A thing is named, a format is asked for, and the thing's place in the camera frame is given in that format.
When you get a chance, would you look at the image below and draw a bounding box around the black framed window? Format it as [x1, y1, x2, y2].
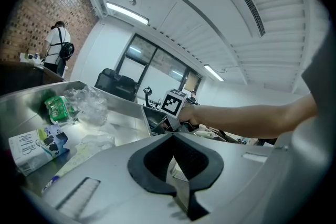
[117, 33, 204, 103]

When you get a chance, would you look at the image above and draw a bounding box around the person's right forearm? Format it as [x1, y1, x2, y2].
[180, 94, 320, 140]

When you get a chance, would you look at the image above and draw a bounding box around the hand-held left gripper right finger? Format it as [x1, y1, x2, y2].
[173, 134, 274, 221]

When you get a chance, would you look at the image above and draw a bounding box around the ceiling strip light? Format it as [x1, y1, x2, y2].
[106, 2, 150, 25]
[204, 64, 225, 82]

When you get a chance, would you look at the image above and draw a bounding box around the stainless steel compartment cart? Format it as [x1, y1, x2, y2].
[0, 61, 266, 197]

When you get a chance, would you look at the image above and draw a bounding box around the white plastic bag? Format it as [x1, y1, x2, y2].
[41, 130, 116, 194]

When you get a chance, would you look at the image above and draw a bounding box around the white rectangular box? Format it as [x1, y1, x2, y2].
[167, 158, 190, 183]

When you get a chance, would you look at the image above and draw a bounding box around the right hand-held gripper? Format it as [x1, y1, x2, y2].
[159, 88, 195, 132]

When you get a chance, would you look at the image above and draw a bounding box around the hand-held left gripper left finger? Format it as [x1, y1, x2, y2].
[23, 134, 188, 224]

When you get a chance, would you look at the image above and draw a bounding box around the black backpack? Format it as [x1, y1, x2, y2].
[59, 41, 75, 61]

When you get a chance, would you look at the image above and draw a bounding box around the green snack packet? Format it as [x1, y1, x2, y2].
[44, 95, 77, 125]

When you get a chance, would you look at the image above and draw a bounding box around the clear plastic bag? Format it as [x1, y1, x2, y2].
[64, 85, 109, 126]

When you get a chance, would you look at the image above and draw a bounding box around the black office chair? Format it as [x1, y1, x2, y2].
[114, 74, 137, 102]
[94, 68, 119, 92]

